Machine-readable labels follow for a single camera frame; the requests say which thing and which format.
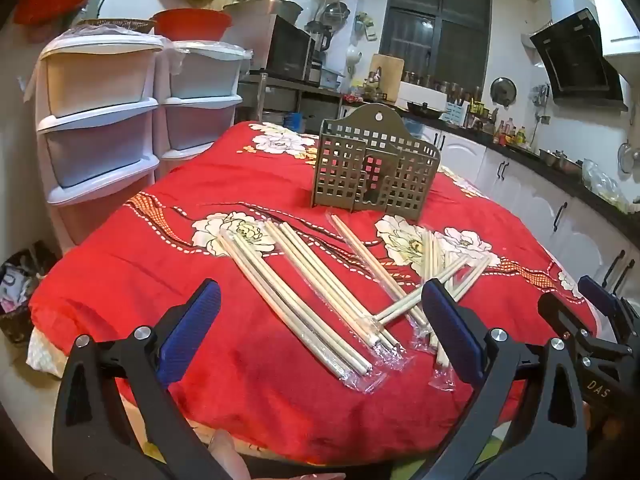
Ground metal shelf rack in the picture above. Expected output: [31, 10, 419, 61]
[237, 72, 346, 128]

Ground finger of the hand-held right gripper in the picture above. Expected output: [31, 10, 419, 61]
[537, 291, 593, 348]
[577, 275, 626, 320]

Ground person's left hand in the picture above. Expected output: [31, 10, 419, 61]
[207, 429, 347, 480]

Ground red floral blanket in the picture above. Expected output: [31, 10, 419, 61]
[27, 120, 601, 466]

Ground hanging steel pot lid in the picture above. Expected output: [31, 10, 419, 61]
[490, 77, 519, 109]

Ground dark window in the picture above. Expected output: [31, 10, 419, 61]
[378, 0, 492, 96]

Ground stainless steel tray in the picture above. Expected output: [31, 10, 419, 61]
[223, 0, 304, 23]

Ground black wok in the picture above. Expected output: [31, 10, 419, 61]
[406, 101, 447, 117]

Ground row of spice jars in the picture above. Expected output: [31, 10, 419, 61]
[402, 71, 485, 103]

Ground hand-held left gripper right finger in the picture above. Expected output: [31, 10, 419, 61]
[395, 279, 588, 480]

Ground olive perforated utensil holder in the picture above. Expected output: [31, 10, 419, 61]
[310, 104, 442, 222]

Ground group of sauce bottles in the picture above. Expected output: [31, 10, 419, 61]
[492, 116, 530, 148]

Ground clear plastic food bag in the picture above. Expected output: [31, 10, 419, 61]
[581, 159, 632, 208]

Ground blender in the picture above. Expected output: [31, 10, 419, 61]
[305, 20, 333, 53]

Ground cream-drawer plastic storage tower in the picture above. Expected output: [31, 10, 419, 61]
[35, 30, 166, 256]

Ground blue-drawer plastic storage tower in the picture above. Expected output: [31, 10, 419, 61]
[155, 40, 253, 181]

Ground wooden cutting board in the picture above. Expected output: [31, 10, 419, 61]
[369, 54, 404, 95]

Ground woven wicker basket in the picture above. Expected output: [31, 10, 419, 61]
[75, 18, 157, 35]

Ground group of wooden chopsticks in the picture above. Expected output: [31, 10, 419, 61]
[215, 215, 493, 393]

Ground blue and white knife block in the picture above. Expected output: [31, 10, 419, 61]
[444, 100, 469, 126]

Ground black range hood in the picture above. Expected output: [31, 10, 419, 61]
[530, 0, 628, 111]

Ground white wall cabinet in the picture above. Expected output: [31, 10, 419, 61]
[587, 0, 640, 61]

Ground hanging wire strainer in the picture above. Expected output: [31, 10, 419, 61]
[617, 141, 640, 173]

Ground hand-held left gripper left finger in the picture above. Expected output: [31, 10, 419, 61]
[52, 279, 251, 480]

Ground hanging steel colander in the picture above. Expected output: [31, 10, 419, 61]
[320, 1, 351, 28]

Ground trash bin with bag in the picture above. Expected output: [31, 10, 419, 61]
[0, 247, 51, 346]

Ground white kitchen base cabinets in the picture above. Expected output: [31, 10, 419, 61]
[400, 120, 640, 306]

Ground microwave oven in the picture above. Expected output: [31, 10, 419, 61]
[222, 12, 317, 83]

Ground red plastic basin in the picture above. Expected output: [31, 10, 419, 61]
[150, 8, 233, 42]

